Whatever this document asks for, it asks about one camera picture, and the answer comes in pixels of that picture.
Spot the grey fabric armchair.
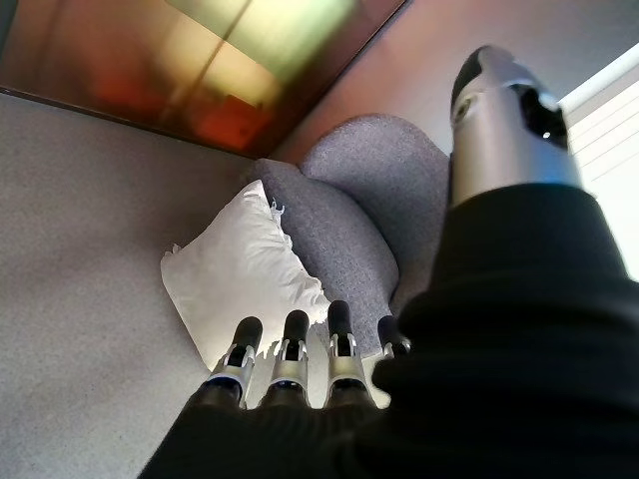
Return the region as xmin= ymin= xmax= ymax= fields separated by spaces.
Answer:
xmin=244 ymin=113 xmax=455 ymax=360

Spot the glossy brown wardrobe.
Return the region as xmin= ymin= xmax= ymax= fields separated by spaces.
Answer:
xmin=0 ymin=0 xmax=413 ymax=160

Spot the white fringed cushion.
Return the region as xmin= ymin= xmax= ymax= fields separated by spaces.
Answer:
xmin=160 ymin=179 xmax=391 ymax=411

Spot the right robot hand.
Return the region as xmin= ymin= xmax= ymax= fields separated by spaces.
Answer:
xmin=139 ymin=44 xmax=639 ymax=479

